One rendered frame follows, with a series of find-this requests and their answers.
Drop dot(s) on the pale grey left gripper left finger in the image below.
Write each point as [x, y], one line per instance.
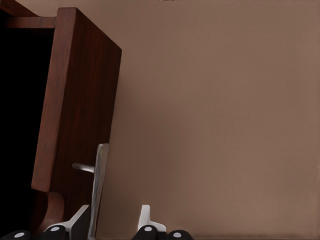
[79, 225]

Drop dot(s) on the dark wooden cabinet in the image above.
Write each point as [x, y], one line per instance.
[27, 22]

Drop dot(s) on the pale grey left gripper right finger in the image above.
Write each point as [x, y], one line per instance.
[145, 218]

